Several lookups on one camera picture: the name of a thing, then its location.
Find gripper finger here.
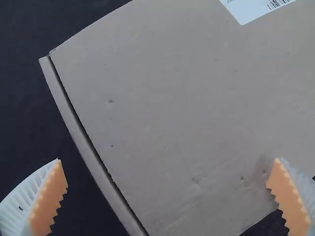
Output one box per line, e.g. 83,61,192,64
0,158,69,236
266,157,315,236

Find cardboard box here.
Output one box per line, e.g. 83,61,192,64
38,0,315,236

